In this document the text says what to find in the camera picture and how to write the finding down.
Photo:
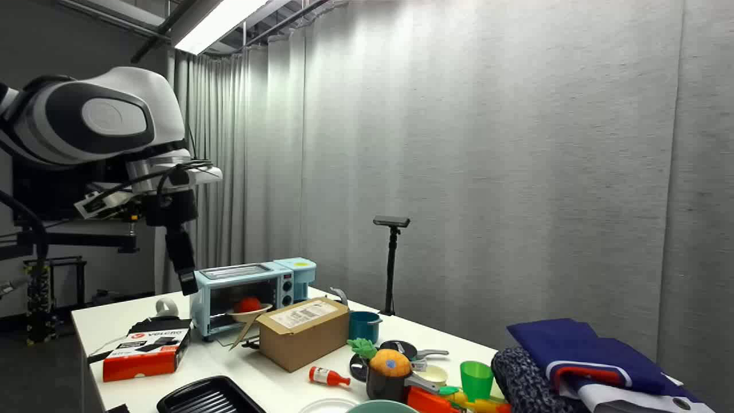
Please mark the red and black box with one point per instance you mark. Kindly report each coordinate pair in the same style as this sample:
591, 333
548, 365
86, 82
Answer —
140, 359

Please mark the dark patterned cloth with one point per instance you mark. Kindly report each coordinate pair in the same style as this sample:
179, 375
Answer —
528, 381

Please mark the small dark frying pan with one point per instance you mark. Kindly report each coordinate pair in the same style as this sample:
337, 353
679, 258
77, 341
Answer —
399, 349

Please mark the white wrist attachment cover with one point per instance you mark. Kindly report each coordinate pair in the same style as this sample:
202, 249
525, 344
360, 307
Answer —
205, 174

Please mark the black toy pot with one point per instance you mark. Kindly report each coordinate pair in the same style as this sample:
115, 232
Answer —
386, 385

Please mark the white red striped cloth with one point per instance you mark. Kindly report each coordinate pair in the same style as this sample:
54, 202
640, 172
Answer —
619, 396

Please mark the green plastic cup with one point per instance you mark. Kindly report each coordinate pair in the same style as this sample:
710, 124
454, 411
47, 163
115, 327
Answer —
476, 378

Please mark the black pot lid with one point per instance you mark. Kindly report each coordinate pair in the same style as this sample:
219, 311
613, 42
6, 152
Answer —
356, 367

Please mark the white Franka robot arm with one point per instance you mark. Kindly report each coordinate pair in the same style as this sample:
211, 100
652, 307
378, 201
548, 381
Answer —
93, 115

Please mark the black mounting bar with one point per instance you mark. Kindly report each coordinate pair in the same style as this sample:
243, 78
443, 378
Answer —
77, 242

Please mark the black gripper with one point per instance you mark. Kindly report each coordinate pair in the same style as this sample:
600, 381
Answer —
170, 207

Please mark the white plate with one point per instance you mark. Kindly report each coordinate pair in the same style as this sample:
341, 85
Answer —
324, 404

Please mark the red round toy food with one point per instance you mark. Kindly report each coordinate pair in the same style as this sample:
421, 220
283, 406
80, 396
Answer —
246, 304

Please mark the brown cardboard box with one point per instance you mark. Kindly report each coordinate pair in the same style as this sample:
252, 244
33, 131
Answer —
301, 336

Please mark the ceiling light panel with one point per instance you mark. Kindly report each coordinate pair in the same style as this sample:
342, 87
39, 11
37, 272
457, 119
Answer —
219, 23

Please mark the red orange toy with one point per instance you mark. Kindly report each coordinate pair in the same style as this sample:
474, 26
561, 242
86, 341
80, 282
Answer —
427, 399

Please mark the folded blue cloth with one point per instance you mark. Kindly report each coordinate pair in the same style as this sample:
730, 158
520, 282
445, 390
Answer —
589, 351

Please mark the green bowl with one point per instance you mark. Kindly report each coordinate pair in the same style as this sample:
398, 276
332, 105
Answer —
381, 406

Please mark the orange carrot plush toy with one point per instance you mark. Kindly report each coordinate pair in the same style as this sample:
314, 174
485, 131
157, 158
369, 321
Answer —
391, 362

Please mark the black ridged tray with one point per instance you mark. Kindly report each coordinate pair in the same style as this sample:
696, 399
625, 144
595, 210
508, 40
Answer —
208, 398

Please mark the red toy ketchup bottle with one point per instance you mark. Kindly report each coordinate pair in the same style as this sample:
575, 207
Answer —
326, 375

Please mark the grey tape roll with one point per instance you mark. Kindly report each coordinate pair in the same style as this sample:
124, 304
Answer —
165, 307

